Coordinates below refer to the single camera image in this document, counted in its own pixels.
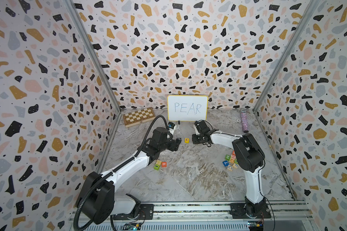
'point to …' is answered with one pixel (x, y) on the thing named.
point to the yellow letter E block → (186, 140)
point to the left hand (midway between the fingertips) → (177, 137)
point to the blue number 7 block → (225, 163)
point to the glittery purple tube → (244, 121)
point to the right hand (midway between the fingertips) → (194, 139)
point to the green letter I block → (156, 167)
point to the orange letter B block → (164, 164)
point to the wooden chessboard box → (136, 117)
